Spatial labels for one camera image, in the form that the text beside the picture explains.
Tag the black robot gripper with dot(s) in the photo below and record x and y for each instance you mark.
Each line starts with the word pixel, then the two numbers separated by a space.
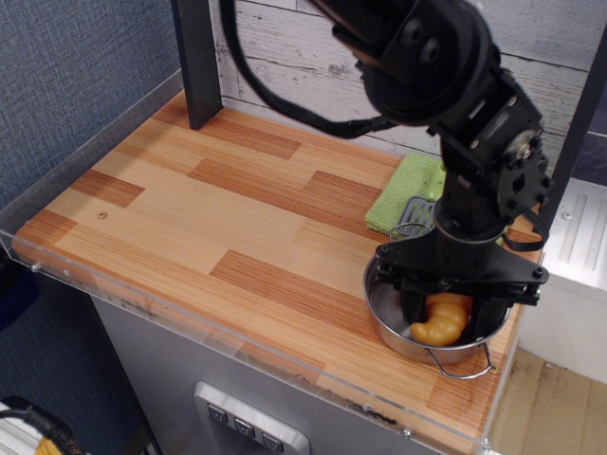
pixel 435 263

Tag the orange plastic toy croissant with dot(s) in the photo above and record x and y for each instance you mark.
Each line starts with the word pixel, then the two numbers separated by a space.
pixel 447 318

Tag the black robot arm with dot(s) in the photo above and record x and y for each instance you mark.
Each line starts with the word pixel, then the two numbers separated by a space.
pixel 434 64

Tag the stainless steel pot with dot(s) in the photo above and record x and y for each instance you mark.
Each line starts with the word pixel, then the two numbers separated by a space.
pixel 463 360

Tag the green folded cloth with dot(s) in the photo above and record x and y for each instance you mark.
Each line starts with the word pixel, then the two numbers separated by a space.
pixel 415 176

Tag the silver dispenser button panel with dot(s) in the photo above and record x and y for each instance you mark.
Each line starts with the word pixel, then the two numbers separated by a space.
pixel 247 421

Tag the grey toy fridge cabinet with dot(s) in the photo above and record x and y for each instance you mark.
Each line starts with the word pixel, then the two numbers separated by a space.
pixel 164 361

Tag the yellow black object bottom left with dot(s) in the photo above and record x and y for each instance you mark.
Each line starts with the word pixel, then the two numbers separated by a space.
pixel 28 429

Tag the green handled grey spatula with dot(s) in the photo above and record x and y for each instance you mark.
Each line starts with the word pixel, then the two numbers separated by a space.
pixel 417 217

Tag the white aluminium side frame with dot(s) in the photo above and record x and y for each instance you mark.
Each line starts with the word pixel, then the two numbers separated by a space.
pixel 568 326

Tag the black vertical post right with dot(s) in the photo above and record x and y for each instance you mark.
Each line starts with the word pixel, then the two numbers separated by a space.
pixel 579 127

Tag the black vertical post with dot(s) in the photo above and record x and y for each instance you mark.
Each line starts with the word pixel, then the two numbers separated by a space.
pixel 579 127
pixel 196 48

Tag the black vertical post left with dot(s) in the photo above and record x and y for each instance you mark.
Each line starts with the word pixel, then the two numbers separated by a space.
pixel 196 48

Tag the clear acrylic guard rail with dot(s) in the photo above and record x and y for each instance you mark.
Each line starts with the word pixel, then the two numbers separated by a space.
pixel 246 224

